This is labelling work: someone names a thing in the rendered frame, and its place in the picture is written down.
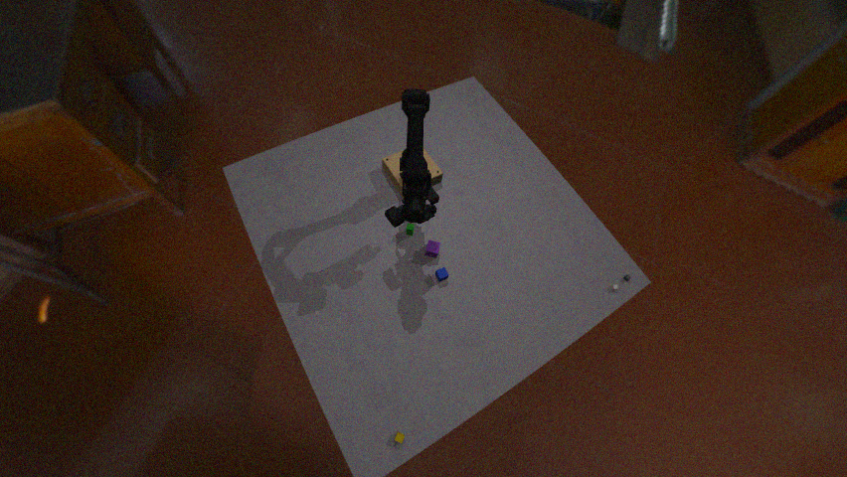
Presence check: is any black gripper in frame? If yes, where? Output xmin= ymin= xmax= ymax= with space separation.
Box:
xmin=385 ymin=187 xmax=439 ymax=228

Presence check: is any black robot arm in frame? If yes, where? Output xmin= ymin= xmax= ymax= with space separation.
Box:
xmin=400 ymin=89 xmax=436 ymax=224

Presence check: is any purple block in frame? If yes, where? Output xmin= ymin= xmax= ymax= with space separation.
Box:
xmin=425 ymin=240 xmax=440 ymax=258

